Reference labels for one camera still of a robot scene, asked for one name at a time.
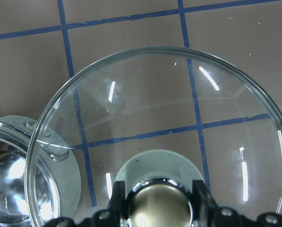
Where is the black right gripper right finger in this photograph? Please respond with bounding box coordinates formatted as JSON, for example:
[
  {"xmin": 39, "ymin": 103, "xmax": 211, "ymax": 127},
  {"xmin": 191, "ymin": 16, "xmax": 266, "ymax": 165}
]
[{"xmin": 192, "ymin": 180, "xmax": 218, "ymax": 220}]

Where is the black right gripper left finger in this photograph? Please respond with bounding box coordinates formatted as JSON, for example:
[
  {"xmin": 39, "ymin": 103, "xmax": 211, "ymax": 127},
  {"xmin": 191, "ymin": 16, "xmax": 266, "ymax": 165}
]
[{"xmin": 108, "ymin": 181, "xmax": 127, "ymax": 219}]

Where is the glass pot lid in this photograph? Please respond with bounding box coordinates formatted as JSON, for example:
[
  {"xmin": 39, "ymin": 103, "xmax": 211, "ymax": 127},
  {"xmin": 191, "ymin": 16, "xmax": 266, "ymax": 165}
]
[{"xmin": 25, "ymin": 46, "xmax": 282, "ymax": 227}]

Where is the pale green cooking pot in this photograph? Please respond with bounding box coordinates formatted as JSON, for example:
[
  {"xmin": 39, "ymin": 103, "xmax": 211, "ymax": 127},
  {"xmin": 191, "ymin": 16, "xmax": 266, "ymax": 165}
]
[{"xmin": 0, "ymin": 115, "xmax": 81, "ymax": 227}]

